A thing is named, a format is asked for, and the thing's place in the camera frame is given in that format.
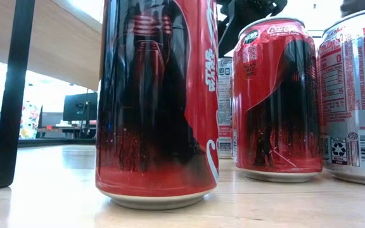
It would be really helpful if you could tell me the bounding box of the red Coca-Cola can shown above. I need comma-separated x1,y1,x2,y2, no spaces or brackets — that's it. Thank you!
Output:
94,0,220,211
232,16,324,184

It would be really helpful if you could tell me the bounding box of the wooden shelf with black legs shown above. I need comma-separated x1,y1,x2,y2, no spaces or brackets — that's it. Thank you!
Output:
0,0,104,191

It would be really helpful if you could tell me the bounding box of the silver Diet Coke can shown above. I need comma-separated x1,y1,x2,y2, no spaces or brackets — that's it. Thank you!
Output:
316,6,365,187

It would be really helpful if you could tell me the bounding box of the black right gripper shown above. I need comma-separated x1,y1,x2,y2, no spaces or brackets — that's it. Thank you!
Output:
217,0,288,58

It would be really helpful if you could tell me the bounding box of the colourful patterned bag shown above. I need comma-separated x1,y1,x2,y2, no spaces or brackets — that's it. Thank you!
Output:
19,101,43,140

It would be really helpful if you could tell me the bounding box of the black metal table frame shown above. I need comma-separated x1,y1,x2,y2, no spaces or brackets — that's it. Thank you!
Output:
0,138,96,149

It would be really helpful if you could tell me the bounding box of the black computer monitor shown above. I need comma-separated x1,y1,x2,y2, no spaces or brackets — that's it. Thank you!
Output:
62,91,98,123

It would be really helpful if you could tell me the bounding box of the background desk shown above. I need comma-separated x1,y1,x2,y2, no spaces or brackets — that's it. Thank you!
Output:
36,125,96,139

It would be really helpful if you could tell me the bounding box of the silver can with black lid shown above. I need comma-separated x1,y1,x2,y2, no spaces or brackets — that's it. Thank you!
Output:
217,56,234,160

